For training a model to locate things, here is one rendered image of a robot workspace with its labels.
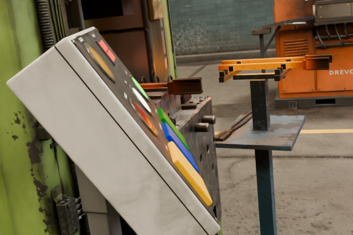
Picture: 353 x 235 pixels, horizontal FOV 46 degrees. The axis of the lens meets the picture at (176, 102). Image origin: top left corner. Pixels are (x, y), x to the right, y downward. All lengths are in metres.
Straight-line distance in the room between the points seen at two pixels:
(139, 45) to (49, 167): 0.67
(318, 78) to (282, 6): 0.86
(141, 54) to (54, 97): 1.03
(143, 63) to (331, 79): 3.47
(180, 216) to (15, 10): 0.54
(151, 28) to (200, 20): 7.46
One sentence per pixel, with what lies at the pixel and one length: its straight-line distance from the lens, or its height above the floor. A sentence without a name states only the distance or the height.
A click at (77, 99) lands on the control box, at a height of 1.14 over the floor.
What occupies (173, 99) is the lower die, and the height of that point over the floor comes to 0.96.
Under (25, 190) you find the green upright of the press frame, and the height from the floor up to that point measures 0.87.
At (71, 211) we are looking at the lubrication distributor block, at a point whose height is 0.82.
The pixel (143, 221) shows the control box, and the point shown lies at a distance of 0.49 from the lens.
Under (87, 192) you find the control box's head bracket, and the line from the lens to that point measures 0.65.
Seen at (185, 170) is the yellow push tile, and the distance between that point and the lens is 0.50.
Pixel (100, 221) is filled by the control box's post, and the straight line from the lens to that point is 0.67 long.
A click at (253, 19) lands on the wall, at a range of 8.73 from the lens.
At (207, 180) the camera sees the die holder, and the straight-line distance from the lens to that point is 1.34.
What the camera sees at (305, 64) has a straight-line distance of 1.64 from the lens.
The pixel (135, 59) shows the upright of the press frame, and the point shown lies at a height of 1.06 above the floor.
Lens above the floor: 1.22
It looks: 13 degrees down
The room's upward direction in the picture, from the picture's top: 6 degrees counter-clockwise
